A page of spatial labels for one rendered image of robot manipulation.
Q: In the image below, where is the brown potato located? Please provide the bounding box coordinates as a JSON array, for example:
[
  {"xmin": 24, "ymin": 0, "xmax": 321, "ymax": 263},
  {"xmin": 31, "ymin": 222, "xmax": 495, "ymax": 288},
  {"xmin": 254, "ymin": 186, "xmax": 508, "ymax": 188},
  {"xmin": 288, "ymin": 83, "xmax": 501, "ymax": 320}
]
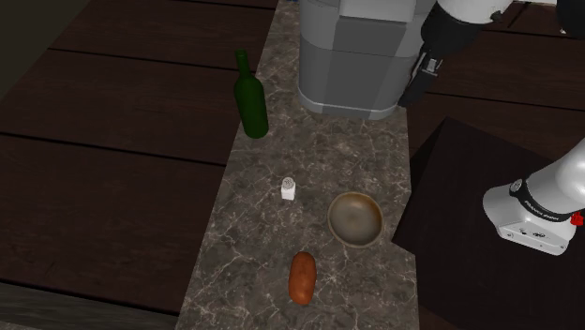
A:
[{"xmin": 287, "ymin": 250, "xmax": 318, "ymax": 307}]

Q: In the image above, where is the brown ceramic bowl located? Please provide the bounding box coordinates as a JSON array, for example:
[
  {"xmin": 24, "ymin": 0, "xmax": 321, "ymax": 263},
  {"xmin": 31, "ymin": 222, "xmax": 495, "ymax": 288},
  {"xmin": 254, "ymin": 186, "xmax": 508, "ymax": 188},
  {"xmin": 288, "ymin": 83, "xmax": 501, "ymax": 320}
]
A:
[{"xmin": 326, "ymin": 191, "xmax": 385, "ymax": 249}]

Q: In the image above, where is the white salt shaker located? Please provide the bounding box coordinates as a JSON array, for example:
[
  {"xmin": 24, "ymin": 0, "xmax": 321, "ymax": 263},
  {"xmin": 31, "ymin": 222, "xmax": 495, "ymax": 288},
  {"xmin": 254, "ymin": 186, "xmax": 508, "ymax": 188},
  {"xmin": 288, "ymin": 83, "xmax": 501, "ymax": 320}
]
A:
[{"xmin": 280, "ymin": 176, "xmax": 297, "ymax": 202}]

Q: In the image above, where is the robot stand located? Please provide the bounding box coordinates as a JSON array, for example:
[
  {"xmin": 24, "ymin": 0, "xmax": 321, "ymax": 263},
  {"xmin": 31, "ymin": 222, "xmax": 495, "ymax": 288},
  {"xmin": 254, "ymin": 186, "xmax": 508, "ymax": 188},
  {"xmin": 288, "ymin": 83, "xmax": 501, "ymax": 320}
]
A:
[{"xmin": 391, "ymin": 116, "xmax": 585, "ymax": 330}]

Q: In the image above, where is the grey cylindrical bin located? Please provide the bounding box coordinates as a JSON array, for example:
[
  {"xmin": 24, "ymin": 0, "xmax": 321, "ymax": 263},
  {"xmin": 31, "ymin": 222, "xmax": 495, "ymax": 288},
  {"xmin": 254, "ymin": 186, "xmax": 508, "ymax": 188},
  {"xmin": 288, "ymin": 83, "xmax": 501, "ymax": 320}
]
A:
[{"xmin": 296, "ymin": 0, "xmax": 433, "ymax": 121}]

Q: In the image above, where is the green glass bottle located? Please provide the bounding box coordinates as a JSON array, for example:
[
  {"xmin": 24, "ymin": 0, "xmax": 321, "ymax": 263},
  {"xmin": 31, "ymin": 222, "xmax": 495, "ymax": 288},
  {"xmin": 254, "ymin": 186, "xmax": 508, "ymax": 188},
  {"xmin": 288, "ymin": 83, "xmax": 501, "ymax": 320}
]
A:
[{"xmin": 232, "ymin": 48, "xmax": 270, "ymax": 140}]

